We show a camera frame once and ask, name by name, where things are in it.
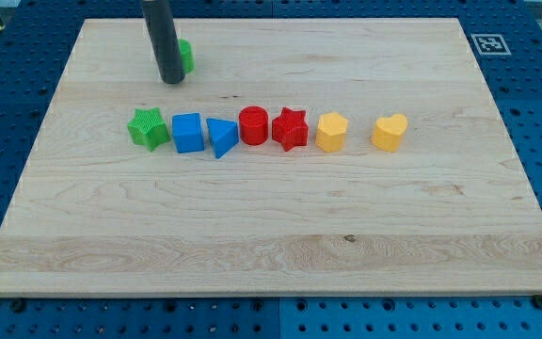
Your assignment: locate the yellow heart block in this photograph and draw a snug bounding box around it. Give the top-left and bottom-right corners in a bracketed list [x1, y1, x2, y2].
[371, 113, 408, 153]

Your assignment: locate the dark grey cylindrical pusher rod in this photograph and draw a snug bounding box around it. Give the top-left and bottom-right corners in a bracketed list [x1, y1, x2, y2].
[141, 0, 185, 85]

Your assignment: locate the blue cube block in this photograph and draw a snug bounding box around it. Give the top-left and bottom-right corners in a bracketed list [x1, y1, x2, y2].
[172, 113, 204, 153]

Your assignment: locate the blue triangle block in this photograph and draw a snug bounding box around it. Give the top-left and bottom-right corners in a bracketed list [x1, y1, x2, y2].
[206, 118, 239, 158]

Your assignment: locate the green cylinder block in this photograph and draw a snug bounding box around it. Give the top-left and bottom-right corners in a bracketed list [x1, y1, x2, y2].
[178, 39, 195, 73]

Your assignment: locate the yellow hexagon block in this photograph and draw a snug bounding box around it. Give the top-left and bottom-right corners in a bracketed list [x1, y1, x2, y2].
[315, 112, 348, 153]

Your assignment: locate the green star block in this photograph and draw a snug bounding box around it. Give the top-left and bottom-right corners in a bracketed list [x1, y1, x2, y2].
[127, 107, 170, 152]

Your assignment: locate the red star block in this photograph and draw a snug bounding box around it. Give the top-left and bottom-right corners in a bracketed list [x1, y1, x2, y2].
[272, 107, 309, 152]

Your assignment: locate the white fiducial marker tag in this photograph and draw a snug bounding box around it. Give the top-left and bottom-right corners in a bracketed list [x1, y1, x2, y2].
[471, 33, 511, 56]

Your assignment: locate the red cylinder block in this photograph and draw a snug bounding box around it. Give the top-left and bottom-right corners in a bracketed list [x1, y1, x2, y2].
[238, 105, 268, 146]

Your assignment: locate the light wooden board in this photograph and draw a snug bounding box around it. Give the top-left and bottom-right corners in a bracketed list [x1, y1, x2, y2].
[0, 18, 542, 299]

